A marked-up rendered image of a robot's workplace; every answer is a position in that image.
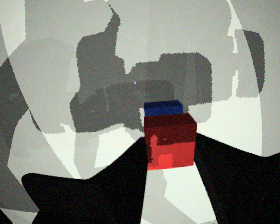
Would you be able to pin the red block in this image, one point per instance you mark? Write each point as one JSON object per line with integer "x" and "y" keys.
{"x": 170, "y": 141}

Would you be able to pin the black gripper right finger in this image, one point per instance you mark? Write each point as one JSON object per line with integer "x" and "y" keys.
{"x": 237, "y": 182}

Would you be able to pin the blue block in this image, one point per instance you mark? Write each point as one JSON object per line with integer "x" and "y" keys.
{"x": 162, "y": 108}

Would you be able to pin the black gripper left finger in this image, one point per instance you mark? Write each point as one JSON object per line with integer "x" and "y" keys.
{"x": 115, "y": 195}

